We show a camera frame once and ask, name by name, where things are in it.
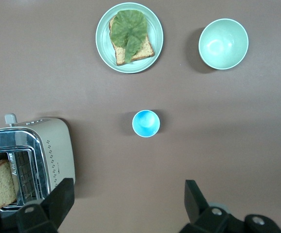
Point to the green lettuce leaf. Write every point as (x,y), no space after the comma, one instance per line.
(128,29)

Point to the blue plastic cup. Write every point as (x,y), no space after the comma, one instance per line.
(145,123)

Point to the pale green round plate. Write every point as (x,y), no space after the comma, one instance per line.
(104,46)

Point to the beige and chrome toaster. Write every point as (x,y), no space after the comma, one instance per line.
(57,145)

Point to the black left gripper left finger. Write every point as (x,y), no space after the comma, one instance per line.
(50,208)

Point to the toast slice under lettuce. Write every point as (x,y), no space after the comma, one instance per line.
(145,52)

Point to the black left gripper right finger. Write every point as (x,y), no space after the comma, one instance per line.
(201,213)

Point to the pale green bowl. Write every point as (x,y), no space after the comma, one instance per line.
(224,44)

